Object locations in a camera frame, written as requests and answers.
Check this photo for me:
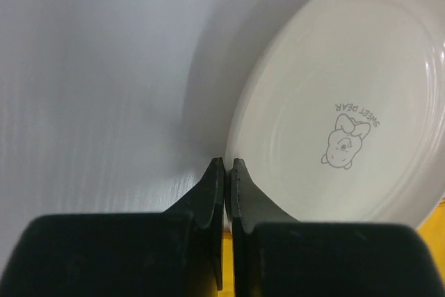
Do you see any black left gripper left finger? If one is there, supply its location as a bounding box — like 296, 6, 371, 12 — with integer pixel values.
165, 157, 225, 291

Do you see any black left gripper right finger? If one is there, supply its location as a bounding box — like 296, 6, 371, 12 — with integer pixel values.
231, 158, 298, 296

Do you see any cream round plate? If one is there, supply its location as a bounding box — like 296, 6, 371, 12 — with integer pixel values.
225, 0, 444, 228

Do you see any yellow cartoon placemat cloth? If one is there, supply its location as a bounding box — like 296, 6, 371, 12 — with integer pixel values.
218, 199, 445, 297

